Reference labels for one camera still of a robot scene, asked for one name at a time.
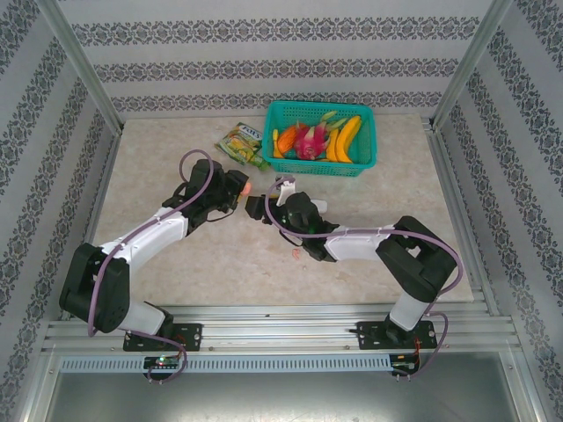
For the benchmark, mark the teal plastic basket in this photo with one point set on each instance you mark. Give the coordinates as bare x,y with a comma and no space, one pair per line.
319,169

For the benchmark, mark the white earbud charging case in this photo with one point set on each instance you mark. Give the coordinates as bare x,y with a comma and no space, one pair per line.
321,205

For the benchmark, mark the pink dragon fruit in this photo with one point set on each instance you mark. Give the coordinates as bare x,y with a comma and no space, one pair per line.
308,140

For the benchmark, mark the aluminium left frame post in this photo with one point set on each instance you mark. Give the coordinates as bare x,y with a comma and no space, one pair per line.
79,61

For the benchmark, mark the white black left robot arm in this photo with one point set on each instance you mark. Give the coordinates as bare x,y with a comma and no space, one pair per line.
145,237

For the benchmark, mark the green yellow snack pouch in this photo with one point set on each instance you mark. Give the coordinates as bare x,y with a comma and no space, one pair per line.
239,143

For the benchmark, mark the aluminium front rail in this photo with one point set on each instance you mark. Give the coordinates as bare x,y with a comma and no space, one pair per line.
281,329

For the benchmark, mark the small circuit board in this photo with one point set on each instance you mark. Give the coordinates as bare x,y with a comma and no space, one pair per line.
163,361
404,365

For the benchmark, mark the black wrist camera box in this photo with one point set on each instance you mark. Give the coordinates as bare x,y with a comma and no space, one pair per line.
237,181
255,207

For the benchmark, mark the grey metal panel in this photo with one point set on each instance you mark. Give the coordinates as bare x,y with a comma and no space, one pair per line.
281,400

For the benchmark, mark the aluminium right side rail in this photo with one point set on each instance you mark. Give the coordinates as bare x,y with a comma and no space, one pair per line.
462,220

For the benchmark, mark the yellow banana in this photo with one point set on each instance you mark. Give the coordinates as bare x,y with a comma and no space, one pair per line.
349,132
334,147

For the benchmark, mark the aluminium rail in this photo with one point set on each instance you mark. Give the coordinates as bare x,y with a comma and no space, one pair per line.
281,329
462,220
97,206

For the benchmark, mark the aluminium frame post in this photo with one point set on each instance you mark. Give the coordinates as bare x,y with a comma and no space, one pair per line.
79,61
470,61

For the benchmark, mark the aluminium right frame post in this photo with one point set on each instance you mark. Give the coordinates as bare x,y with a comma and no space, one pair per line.
470,61

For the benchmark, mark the orange carrot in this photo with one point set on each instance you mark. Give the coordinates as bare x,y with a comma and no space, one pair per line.
287,137

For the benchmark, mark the small red-orange fruit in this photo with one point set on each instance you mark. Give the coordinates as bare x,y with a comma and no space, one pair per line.
248,188

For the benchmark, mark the small yellow gourd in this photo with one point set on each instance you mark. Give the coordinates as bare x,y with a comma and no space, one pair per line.
277,151

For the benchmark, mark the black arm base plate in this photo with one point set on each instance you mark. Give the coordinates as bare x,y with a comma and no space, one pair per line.
191,336
367,334

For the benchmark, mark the aluminium left side rail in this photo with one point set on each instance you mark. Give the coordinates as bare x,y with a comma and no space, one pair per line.
97,206

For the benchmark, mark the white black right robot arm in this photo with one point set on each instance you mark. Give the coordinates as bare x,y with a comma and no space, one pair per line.
360,244

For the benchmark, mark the white camera bracket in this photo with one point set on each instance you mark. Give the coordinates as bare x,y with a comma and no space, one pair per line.
286,189

